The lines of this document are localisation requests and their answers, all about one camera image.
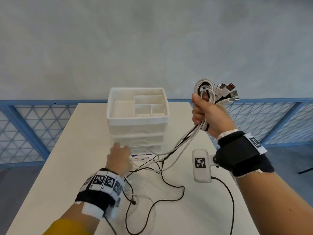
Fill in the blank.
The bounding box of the blue metal lattice fence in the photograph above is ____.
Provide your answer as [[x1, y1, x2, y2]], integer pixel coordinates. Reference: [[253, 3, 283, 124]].
[[0, 97, 313, 170]]

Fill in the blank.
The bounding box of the person's right hand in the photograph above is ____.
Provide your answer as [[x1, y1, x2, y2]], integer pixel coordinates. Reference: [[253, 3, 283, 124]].
[[191, 93, 239, 139]]

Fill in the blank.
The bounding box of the person's left hand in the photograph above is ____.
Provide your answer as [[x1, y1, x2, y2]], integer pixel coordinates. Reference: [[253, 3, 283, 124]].
[[106, 142, 133, 175]]

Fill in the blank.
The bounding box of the yellow sleeve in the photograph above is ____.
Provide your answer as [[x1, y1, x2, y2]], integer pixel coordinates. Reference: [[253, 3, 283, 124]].
[[42, 218, 99, 235]]

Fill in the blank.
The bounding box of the person's left forearm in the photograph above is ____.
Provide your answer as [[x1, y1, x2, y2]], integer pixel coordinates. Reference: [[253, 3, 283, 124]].
[[59, 202, 101, 226]]

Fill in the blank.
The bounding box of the bundle of white cables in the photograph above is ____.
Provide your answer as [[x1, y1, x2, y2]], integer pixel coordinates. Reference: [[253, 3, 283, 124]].
[[129, 78, 240, 174]]

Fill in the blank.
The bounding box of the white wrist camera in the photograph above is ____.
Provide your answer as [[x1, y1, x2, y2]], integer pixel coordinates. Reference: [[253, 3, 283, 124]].
[[192, 149, 220, 183], [108, 197, 122, 220]]

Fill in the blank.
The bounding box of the black camera cable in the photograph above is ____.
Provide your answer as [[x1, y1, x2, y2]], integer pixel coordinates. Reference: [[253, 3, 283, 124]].
[[211, 176, 235, 235], [104, 215, 118, 235]]

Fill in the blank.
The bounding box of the white drawer organizer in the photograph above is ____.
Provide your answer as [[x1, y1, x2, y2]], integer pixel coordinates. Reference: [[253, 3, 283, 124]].
[[106, 87, 170, 156]]

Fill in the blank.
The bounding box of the black marker wrist strap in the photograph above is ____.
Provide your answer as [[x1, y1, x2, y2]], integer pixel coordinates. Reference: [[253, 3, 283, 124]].
[[75, 169, 126, 219], [216, 130, 275, 178]]

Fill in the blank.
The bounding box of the black charging cable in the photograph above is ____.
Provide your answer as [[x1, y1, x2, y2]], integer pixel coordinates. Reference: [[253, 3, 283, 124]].
[[124, 125, 209, 235]]

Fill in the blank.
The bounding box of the person's right forearm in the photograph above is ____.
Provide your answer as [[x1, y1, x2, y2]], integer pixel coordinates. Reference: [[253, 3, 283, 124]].
[[235, 166, 313, 235]]

